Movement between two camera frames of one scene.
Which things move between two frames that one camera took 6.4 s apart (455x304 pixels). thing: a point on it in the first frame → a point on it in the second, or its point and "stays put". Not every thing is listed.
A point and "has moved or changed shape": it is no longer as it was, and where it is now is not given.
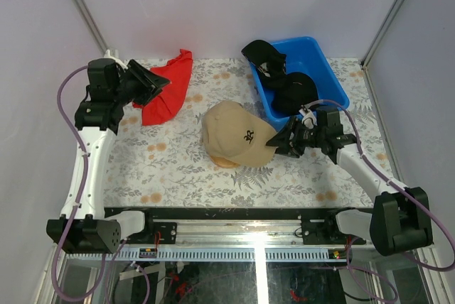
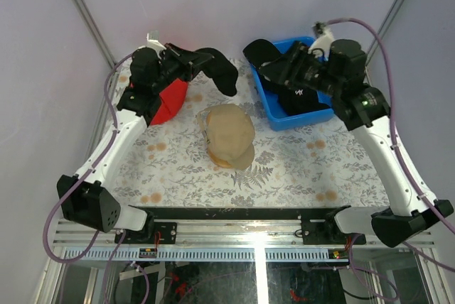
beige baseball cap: [231, 132] has moved or changed shape
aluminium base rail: [247, 235] stays put
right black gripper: [281, 138] → [286, 68]
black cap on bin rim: [271, 64] stays put
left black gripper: [151, 84] → [186, 59]
